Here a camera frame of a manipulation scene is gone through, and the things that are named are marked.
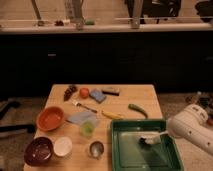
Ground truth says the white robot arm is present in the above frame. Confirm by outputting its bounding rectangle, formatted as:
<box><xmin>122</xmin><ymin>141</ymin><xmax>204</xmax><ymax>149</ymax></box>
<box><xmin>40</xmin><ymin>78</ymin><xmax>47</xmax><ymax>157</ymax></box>
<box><xmin>166</xmin><ymin>104</ymin><xmax>213</xmax><ymax>156</ymax></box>

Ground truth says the green plastic tray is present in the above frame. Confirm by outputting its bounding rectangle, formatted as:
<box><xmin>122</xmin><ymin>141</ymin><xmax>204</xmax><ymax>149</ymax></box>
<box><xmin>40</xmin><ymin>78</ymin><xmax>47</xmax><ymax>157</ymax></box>
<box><xmin>111</xmin><ymin>119</ymin><xmax>184</xmax><ymax>171</ymax></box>

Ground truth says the black tan eraser block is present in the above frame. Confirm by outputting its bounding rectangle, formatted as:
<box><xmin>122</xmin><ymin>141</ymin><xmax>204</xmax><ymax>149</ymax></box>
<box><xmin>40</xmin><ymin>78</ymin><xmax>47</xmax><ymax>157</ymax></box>
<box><xmin>101</xmin><ymin>87</ymin><xmax>120</xmax><ymax>96</ymax></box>

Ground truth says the blue sponge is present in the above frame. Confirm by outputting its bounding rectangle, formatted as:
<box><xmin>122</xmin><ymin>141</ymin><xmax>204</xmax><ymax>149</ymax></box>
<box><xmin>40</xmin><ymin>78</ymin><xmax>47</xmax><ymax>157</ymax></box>
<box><xmin>90</xmin><ymin>89</ymin><xmax>106</xmax><ymax>103</ymax></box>

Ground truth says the red tomato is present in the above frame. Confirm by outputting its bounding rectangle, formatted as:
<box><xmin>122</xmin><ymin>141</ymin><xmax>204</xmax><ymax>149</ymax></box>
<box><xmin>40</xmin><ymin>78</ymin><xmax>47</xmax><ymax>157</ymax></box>
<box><xmin>79</xmin><ymin>87</ymin><xmax>89</xmax><ymax>99</ymax></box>

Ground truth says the yellow banana piece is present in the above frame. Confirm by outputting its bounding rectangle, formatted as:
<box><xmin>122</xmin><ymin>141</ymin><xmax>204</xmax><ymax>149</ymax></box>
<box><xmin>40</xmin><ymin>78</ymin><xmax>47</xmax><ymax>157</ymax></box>
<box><xmin>102</xmin><ymin>110</ymin><xmax>123</xmax><ymax>120</ymax></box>

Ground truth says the green chili pepper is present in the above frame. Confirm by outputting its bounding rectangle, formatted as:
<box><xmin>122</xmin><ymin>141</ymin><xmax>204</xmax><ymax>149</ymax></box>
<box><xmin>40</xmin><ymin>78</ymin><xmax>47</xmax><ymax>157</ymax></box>
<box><xmin>128</xmin><ymin>104</ymin><xmax>148</xmax><ymax>119</ymax></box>

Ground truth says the silver fork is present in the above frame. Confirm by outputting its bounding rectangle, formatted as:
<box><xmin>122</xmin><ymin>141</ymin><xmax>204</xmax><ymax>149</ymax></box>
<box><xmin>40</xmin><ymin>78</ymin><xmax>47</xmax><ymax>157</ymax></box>
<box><xmin>72</xmin><ymin>101</ymin><xmax>97</xmax><ymax>113</ymax></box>

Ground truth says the light blue cloth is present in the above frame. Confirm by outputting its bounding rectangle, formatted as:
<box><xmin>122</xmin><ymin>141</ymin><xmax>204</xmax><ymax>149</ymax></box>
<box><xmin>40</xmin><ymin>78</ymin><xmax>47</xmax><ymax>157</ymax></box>
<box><xmin>67</xmin><ymin>111</ymin><xmax>98</xmax><ymax>125</ymax></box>

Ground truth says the dark grape bunch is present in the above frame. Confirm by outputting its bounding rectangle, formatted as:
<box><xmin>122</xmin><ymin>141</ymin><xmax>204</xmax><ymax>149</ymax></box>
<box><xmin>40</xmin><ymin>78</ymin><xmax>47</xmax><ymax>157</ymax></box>
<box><xmin>64</xmin><ymin>85</ymin><xmax>77</xmax><ymax>101</ymax></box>

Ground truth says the green translucent cup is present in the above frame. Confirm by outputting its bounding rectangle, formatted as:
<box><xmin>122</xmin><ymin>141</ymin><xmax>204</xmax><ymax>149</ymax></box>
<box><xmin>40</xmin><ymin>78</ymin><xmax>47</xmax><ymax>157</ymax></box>
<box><xmin>80</xmin><ymin>121</ymin><xmax>96</xmax><ymax>138</ymax></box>

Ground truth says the small metal cup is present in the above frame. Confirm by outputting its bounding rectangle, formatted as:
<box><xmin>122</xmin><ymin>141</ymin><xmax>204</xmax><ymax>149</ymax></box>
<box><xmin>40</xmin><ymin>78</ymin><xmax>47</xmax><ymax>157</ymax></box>
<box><xmin>89</xmin><ymin>141</ymin><xmax>104</xmax><ymax>159</ymax></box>

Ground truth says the orange bowl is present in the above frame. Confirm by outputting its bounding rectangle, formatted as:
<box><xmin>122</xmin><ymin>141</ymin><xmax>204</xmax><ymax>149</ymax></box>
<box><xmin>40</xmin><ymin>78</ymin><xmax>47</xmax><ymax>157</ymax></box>
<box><xmin>36</xmin><ymin>106</ymin><xmax>65</xmax><ymax>132</ymax></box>

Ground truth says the small white bowl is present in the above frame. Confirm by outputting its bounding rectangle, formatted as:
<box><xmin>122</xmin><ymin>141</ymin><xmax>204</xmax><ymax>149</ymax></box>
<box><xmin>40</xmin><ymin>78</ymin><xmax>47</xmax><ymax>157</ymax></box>
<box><xmin>54</xmin><ymin>137</ymin><xmax>72</xmax><ymax>157</ymax></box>

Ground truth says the dark purple bowl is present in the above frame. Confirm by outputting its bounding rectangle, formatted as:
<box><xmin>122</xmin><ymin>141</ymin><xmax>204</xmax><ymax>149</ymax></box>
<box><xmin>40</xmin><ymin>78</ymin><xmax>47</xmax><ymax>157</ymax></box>
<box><xmin>24</xmin><ymin>137</ymin><xmax>53</xmax><ymax>166</ymax></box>

